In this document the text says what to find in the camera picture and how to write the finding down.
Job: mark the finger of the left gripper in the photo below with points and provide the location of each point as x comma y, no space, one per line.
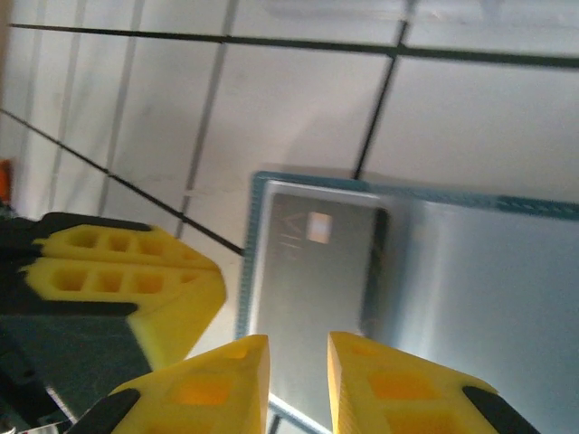
126,242
181,307

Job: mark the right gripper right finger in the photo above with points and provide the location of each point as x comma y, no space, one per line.
398,398

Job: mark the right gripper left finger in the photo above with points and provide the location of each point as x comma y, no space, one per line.
203,398

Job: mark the teal leather card holder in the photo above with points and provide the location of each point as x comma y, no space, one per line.
475,294

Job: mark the black VIP card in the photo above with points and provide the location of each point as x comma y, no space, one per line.
307,280

